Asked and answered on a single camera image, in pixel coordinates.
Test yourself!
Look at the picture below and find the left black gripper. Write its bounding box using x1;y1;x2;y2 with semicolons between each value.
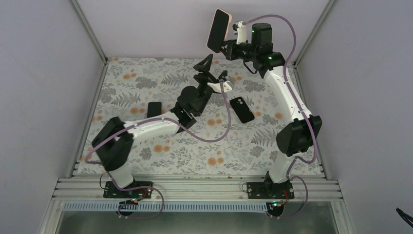
194;55;227;116

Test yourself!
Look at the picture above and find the black phone case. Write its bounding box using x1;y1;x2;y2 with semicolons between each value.
229;97;255;124

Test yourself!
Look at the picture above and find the magenta phone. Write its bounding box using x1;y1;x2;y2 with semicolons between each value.
147;101;162;118

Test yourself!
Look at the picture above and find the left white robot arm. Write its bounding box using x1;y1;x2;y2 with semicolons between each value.
85;54;232;197

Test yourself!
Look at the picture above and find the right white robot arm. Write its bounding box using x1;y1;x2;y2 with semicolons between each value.
221;21;322;198

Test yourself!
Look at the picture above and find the floral patterned table mat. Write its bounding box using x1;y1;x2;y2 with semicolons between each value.
77;58;323;176

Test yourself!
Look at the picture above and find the black object at edge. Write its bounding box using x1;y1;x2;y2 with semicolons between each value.
396;208;413;228

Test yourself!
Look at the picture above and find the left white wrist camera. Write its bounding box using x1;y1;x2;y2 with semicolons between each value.
207;80;234;93

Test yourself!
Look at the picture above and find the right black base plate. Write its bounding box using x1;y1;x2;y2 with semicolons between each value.
246;180;295;200

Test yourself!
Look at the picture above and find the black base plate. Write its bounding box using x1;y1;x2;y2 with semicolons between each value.
246;180;295;200
103;181;153;199

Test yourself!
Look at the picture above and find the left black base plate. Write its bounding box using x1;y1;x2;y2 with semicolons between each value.
103;181;153;199

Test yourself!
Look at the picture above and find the aluminium rail frame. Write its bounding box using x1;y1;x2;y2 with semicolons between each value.
52;164;343;202

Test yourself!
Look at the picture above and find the grey slotted cable duct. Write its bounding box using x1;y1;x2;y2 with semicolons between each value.
62;201;267;213

